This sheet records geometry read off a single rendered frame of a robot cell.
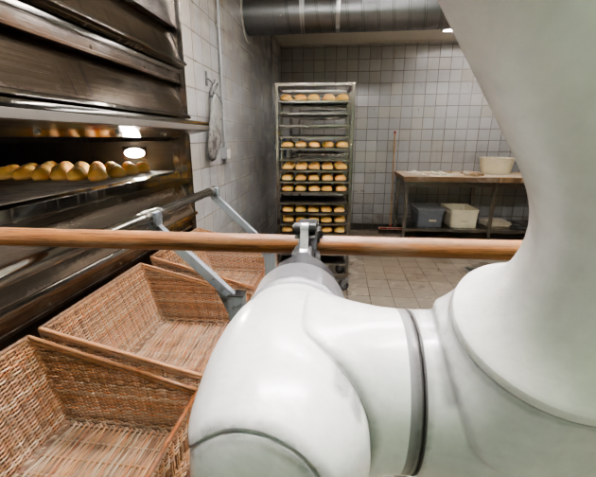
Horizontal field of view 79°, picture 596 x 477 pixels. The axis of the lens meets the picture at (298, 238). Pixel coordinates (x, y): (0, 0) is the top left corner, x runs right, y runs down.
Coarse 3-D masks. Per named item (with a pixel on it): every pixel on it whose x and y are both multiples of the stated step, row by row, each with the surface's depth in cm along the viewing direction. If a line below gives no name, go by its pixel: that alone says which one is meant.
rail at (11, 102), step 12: (24, 108) 81; (36, 108) 84; (48, 108) 87; (60, 108) 91; (72, 108) 95; (84, 108) 100; (156, 120) 139; (168, 120) 149; (180, 120) 159; (192, 120) 173
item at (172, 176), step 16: (160, 176) 172; (176, 176) 189; (80, 192) 121; (96, 192) 127; (112, 192) 136; (128, 192) 146; (0, 208) 93; (16, 208) 96; (32, 208) 101; (48, 208) 106; (64, 208) 112; (0, 224) 91
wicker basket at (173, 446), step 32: (0, 352) 88; (32, 352) 96; (64, 352) 95; (0, 384) 86; (32, 384) 94; (64, 384) 98; (96, 384) 97; (128, 384) 95; (160, 384) 94; (0, 416) 85; (32, 416) 92; (64, 416) 101; (96, 416) 100; (128, 416) 98; (160, 416) 97; (0, 448) 83; (32, 448) 90; (64, 448) 93; (96, 448) 93; (128, 448) 93; (160, 448) 93
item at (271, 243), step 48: (0, 240) 59; (48, 240) 58; (96, 240) 57; (144, 240) 57; (192, 240) 56; (240, 240) 56; (288, 240) 55; (336, 240) 54; (384, 240) 54; (432, 240) 54; (480, 240) 53
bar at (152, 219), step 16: (208, 192) 132; (160, 208) 97; (176, 208) 106; (224, 208) 141; (112, 224) 78; (128, 224) 82; (144, 224) 89; (160, 224) 95; (240, 224) 142; (32, 256) 57; (48, 256) 59; (64, 256) 63; (192, 256) 95; (272, 256) 143; (0, 272) 51; (16, 272) 53; (32, 272) 56; (208, 272) 96; (0, 288) 51; (224, 288) 96; (224, 304) 99; (240, 304) 96
